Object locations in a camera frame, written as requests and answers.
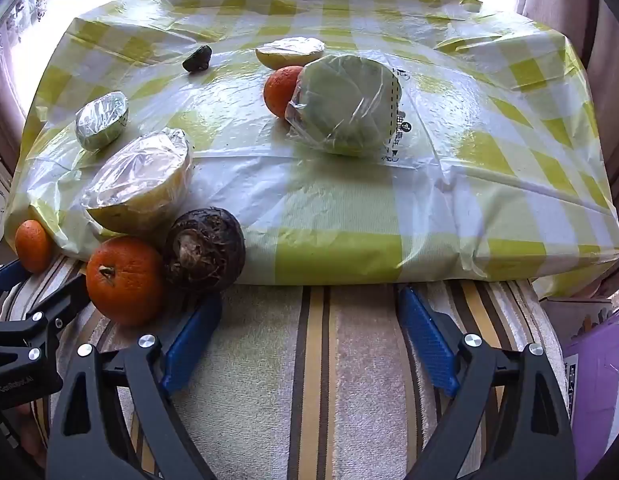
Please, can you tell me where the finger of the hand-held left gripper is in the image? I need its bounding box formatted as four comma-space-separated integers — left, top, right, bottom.
0, 259, 31, 294
10, 272, 90, 361

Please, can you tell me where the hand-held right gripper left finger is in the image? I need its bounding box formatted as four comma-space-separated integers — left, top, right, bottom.
46, 294, 223, 480

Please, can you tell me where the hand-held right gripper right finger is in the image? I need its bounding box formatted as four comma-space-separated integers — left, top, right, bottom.
397, 284, 576, 480

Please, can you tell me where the small orange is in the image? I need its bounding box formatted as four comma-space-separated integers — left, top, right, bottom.
14, 220, 54, 274

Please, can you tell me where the large orange with stem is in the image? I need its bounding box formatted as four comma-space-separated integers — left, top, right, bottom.
86, 236, 166, 326

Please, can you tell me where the dark brown taro root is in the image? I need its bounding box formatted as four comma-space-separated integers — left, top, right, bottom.
164, 207, 246, 293

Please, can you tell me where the purple cardboard box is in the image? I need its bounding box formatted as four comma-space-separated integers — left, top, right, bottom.
539, 285, 619, 480

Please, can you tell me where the bagged green cabbage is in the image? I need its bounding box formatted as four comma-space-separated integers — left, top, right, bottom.
284, 54, 415, 163

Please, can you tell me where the round orange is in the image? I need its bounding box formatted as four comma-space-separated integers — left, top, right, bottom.
263, 66, 305, 120

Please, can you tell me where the striped towel blanket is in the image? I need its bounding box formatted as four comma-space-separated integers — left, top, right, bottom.
0, 255, 570, 480

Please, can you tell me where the large wrapped pomelo half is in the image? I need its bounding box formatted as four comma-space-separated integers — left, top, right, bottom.
81, 128, 194, 237

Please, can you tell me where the small wrapped green fruit half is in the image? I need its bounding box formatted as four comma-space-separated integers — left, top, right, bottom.
74, 91, 129, 152

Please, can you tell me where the yellow checked plastic-wrapped bedding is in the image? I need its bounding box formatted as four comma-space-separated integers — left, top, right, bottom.
4, 0, 619, 286

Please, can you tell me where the small dark avocado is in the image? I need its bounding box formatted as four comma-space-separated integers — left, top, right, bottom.
182, 45, 213, 73

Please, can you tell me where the flat wrapped yellow fruit half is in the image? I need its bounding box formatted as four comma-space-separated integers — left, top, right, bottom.
255, 37, 325, 70

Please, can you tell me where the beige curtain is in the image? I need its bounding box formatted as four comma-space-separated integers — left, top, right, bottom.
514, 0, 619, 171

